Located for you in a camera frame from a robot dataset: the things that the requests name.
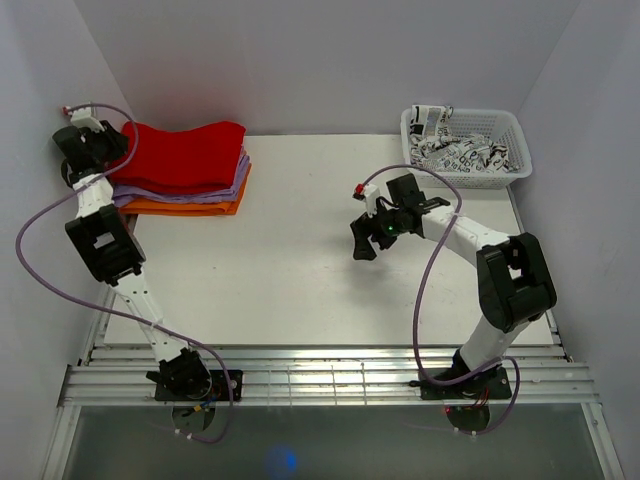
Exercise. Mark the aluminium frame rail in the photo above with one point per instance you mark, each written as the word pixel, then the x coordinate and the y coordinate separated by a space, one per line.
pixel 321 377

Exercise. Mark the red trousers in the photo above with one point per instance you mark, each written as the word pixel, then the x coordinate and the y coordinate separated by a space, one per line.
pixel 187 162

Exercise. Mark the folded orange trousers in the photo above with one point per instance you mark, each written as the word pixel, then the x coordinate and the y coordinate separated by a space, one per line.
pixel 153 207

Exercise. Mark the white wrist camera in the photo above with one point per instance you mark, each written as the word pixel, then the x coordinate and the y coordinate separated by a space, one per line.
pixel 368 194
pixel 84 117

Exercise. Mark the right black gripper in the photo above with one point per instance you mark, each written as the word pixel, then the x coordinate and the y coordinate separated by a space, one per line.
pixel 362 229

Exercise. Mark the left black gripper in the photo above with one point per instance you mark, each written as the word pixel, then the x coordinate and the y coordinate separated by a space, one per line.
pixel 119 142

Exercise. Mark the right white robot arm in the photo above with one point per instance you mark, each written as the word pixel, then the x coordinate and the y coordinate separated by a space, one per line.
pixel 513 280

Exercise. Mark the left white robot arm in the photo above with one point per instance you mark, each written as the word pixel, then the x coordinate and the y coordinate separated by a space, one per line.
pixel 113 256

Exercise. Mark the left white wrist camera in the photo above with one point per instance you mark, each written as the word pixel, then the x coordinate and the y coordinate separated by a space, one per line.
pixel 84 117

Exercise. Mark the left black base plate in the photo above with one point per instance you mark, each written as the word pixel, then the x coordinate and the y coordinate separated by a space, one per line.
pixel 218 389

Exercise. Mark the black white printed trousers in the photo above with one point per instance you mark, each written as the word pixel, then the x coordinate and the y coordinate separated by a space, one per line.
pixel 433 145

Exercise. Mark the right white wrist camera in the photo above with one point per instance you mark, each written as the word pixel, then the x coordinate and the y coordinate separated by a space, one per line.
pixel 368 194

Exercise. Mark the folded purple trousers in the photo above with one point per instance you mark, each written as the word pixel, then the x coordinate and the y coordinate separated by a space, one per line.
pixel 124 194

